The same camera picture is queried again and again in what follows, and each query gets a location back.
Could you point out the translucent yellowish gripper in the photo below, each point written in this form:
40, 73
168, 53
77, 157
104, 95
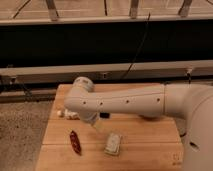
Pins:
98, 126

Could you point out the red chili pepper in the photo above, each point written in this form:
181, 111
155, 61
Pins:
75, 142

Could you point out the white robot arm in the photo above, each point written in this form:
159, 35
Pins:
191, 102

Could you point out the white sponge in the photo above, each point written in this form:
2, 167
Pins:
113, 144

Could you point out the wooden table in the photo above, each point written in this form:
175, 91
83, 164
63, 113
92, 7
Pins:
146, 145

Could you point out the metal rail beam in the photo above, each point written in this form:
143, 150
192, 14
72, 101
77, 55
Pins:
143, 70

